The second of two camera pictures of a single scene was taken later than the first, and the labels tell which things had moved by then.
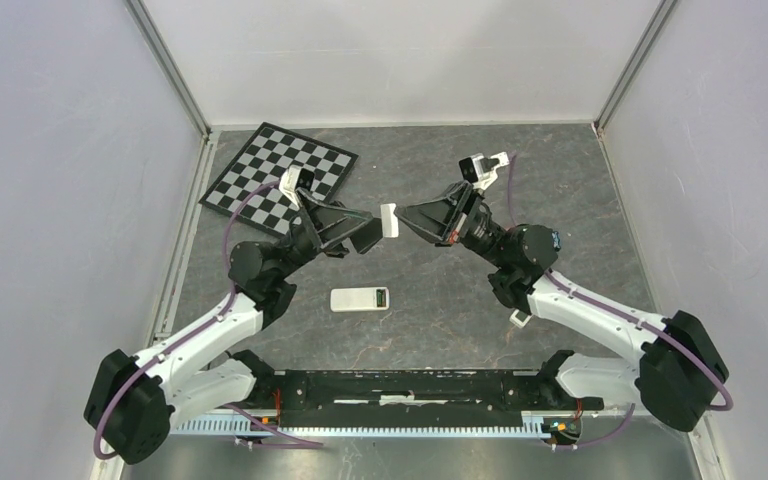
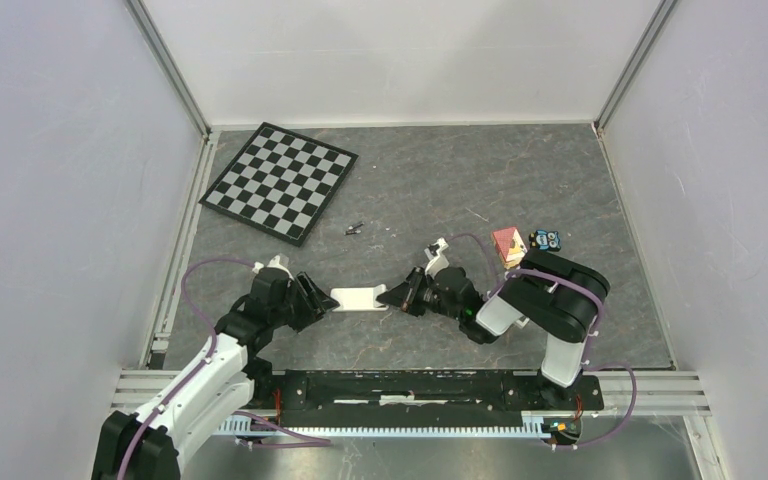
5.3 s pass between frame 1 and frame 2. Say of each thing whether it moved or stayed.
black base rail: stayed
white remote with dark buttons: stayed
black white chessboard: stayed
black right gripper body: moved
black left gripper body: moved
